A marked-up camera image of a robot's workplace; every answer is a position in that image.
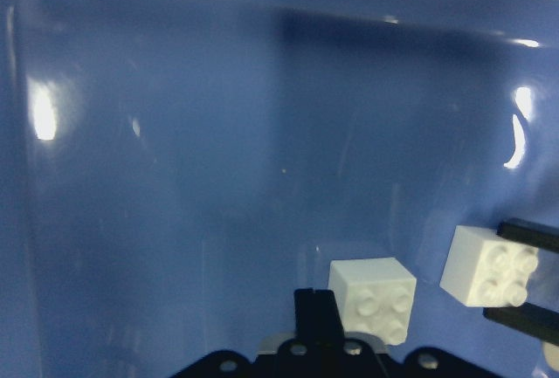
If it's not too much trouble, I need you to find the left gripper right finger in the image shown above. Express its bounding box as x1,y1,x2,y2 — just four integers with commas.
344,338,499,377

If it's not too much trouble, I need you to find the blue plastic tray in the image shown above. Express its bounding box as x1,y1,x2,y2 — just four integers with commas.
1,0,558,377

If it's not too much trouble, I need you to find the white block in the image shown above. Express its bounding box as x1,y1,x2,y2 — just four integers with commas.
439,225,539,307
328,258,417,346

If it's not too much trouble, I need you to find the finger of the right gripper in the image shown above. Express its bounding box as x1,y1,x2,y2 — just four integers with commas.
497,218,558,252
483,303,558,346

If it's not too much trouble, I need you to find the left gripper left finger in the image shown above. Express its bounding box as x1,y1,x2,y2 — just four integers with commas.
175,288,345,377

